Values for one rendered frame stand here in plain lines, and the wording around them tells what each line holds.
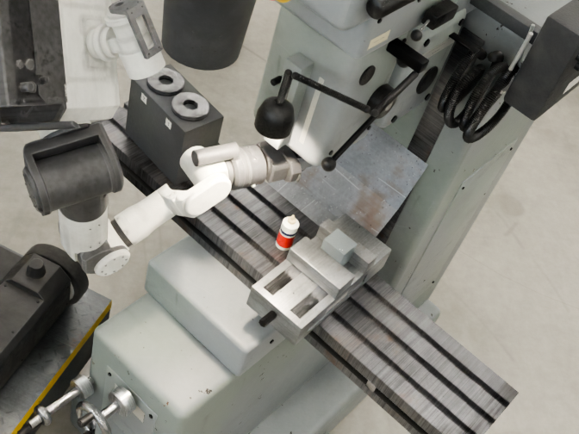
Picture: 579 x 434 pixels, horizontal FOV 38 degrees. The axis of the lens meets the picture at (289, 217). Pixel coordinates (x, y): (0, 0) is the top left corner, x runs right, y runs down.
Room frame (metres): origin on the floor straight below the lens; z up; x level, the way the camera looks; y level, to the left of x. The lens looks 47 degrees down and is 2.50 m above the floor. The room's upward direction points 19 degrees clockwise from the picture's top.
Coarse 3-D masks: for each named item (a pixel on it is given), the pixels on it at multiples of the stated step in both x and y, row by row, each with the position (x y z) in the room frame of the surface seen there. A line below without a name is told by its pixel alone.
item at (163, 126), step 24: (168, 72) 1.60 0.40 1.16; (144, 96) 1.52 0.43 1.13; (168, 96) 1.53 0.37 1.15; (192, 96) 1.54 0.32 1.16; (144, 120) 1.51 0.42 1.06; (168, 120) 1.46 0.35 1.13; (192, 120) 1.47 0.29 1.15; (216, 120) 1.51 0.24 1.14; (144, 144) 1.51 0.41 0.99; (168, 144) 1.46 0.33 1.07; (192, 144) 1.45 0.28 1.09; (216, 144) 1.52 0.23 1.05; (168, 168) 1.45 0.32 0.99
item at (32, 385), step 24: (72, 312) 1.35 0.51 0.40; (96, 312) 1.37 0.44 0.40; (48, 336) 1.25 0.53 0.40; (72, 336) 1.27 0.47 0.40; (24, 360) 1.15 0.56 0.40; (48, 360) 1.17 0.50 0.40; (72, 360) 1.23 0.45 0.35; (24, 384) 1.08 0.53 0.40; (48, 384) 1.11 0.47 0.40; (0, 408) 1.00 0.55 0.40; (24, 408) 1.02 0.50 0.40; (0, 432) 0.93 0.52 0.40
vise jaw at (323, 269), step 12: (300, 240) 1.30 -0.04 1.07; (300, 252) 1.26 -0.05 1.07; (312, 252) 1.27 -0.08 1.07; (324, 252) 1.28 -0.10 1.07; (300, 264) 1.24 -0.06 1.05; (312, 264) 1.24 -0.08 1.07; (324, 264) 1.25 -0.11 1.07; (336, 264) 1.26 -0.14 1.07; (312, 276) 1.23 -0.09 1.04; (324, 276) 1.22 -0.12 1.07; (336, 276) 1.23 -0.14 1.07; (348, 276) 1.24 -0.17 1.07; (324, 288) 1.21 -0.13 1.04; (336, 288) 1.20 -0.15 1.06
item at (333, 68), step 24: (288, 24) 1.34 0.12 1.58; (288, 48) 1.33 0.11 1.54; (312, 48) 1.30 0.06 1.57; (336, 48) 1.28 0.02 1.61; (384, 48) 1.34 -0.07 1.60; (264, 72) 1.36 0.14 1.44; (312, 72) 1.30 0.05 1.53; (336, 72) 1.27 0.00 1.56; (360, 72) 1.29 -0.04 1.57; (384, 72) 1.38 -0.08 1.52; (264, 96) 1.34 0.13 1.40; (312, 96) 1.29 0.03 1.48; (360, 96) 1.32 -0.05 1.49; (312, 120) 1.28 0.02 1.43; (336, 120) 1.27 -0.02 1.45; (360, 120) 1.36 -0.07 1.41; (288, 144) 1.30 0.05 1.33; (312, 144) 1.27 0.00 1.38; (336, 144) 1.30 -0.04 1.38
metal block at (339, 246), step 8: (336, 232) 1.33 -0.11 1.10; (328, 240) 1.30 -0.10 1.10; (336, 240) 1.30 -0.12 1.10; (344, 240) 1.31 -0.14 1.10; (352, 240) 1.32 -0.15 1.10; (328, 248) 1.29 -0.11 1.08; (336, 248) 1.28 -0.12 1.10; (344, 248) 1.29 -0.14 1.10; (352, 248) 1.30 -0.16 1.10; (336, 256) 1.28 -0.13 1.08; (344, 256) 1.27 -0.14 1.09; (344, 264) 1.29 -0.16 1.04
